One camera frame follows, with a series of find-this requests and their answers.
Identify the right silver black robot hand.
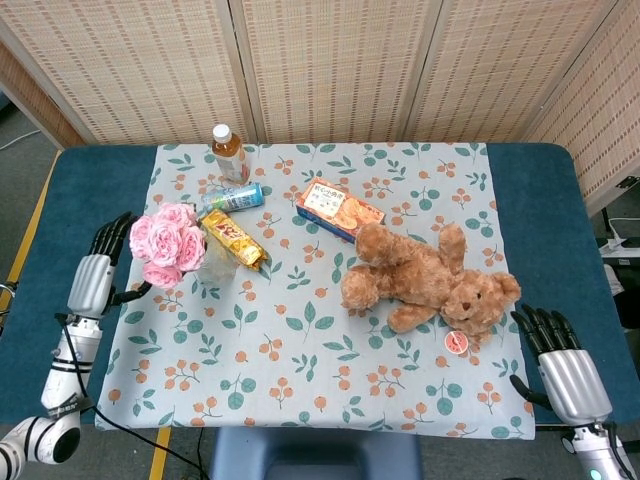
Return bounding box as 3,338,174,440
508,303,614,427

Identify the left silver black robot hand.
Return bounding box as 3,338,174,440
66,211,154,318

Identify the pink rose bouquet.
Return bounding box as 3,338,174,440
129,201,208,291

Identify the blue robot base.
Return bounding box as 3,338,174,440
208,426,424,480

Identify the clear glass vase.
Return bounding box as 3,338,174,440
193,223,240,289

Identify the white power strip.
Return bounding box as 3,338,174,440
597,238,640,258

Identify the yellow snack packet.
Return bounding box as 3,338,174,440
200,208,267,272

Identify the blue drink can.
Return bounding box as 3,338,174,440
201,181,265,214

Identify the brown teddy bear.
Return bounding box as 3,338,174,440
340,221,522,345

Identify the tea bottle with white cap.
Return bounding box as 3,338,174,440
210,123,250,186

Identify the floral patterned tablecloth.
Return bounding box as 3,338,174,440
96,142,537,441

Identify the orange cookie box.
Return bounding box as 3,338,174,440
295,177,387,244

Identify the woven folding screen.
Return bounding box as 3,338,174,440
0,0,640,217

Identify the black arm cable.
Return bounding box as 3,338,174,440
53,312,209,480

